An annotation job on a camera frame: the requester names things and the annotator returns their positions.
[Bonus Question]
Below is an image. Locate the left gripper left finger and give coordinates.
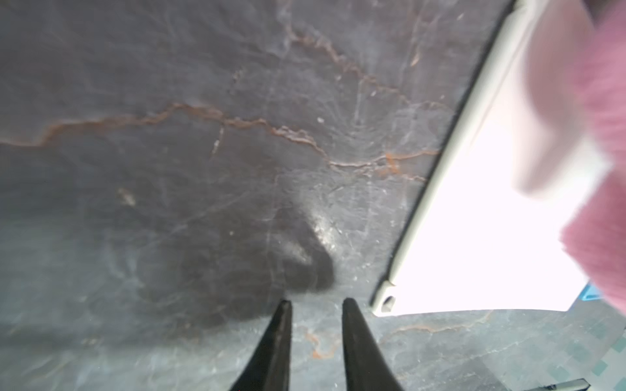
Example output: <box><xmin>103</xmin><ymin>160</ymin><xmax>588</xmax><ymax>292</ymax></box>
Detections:
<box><xmin>231</xmin><ymin>300</ymin><xmax>293</xmax><ymax>391</ymax></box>

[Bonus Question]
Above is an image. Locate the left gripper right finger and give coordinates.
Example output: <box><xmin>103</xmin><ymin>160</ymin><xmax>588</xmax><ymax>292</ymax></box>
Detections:
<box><xmin>342</xmin><ymin>298</ymin><xmax>403</xmax><ymax>391</ymax></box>

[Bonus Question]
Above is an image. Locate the white drawing tablet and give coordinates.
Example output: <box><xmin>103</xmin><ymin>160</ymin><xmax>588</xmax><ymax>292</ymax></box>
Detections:
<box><xmin>372</xmin><ymin>1</ymin><xmax>611</xmax><ymax>317</ymax></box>

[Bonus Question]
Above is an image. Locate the pink cleaning cloth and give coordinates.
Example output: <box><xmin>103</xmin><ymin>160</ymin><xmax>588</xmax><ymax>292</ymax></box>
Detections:
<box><xmin>515</xmin><ymin>0</ymin><xmax>626</xmax><ymax>314</ymax></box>

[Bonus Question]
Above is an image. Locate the blue front drawing tablet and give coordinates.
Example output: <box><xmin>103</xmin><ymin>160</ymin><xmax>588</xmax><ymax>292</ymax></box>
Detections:
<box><xmin>579</xmin><ymin>284</ymin><xmax>603</xmax><ymax>301</ymax></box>

